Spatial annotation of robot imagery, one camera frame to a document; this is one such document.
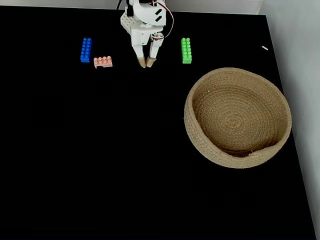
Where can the green lego block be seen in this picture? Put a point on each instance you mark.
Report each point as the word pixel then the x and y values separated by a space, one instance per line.
pixel 186 51

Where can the grey tape piece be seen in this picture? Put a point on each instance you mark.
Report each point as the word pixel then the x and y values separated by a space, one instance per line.
pixel 265 48

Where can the blue lego block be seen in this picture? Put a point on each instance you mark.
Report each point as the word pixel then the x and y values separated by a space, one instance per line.
pixel 86 50

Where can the pink arched lego block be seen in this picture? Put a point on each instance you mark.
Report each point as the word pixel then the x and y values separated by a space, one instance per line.
pixel 103 62

